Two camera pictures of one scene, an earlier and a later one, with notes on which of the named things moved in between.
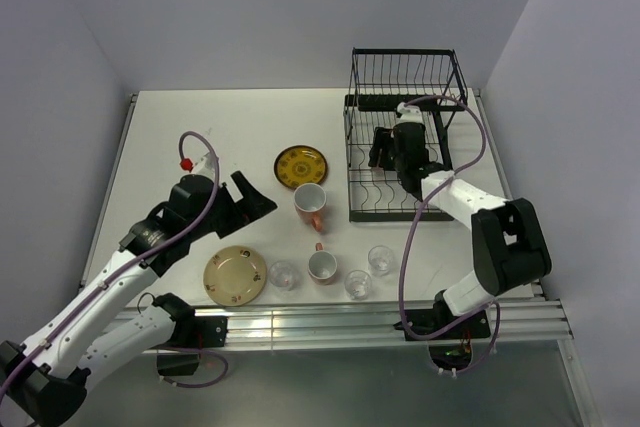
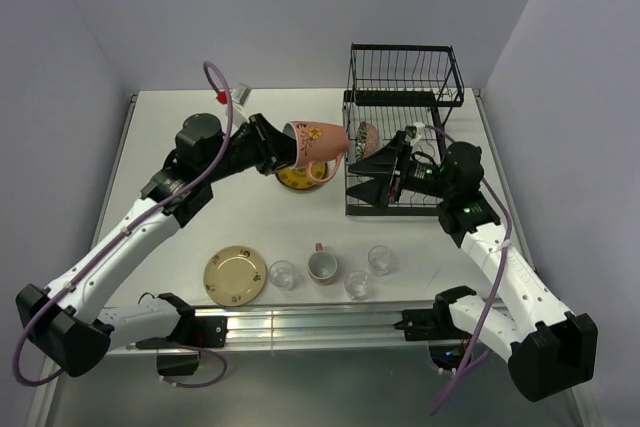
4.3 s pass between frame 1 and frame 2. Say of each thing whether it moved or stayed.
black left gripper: moved
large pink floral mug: moved
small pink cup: stayed
